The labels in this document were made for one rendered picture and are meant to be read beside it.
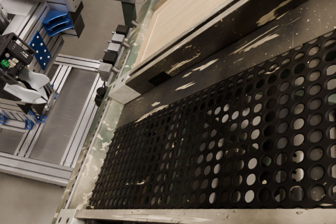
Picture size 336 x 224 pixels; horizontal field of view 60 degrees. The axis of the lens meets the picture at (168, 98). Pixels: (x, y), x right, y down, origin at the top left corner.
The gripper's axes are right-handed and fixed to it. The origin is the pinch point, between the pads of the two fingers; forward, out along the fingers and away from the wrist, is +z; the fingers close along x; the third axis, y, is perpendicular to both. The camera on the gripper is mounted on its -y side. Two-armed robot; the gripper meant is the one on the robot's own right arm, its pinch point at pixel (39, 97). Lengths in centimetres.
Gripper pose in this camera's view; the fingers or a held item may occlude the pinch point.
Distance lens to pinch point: 65.5
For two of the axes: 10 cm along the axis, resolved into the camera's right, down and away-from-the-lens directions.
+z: 4.5, 5.4, 7.1
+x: 2.1, -8.4, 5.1
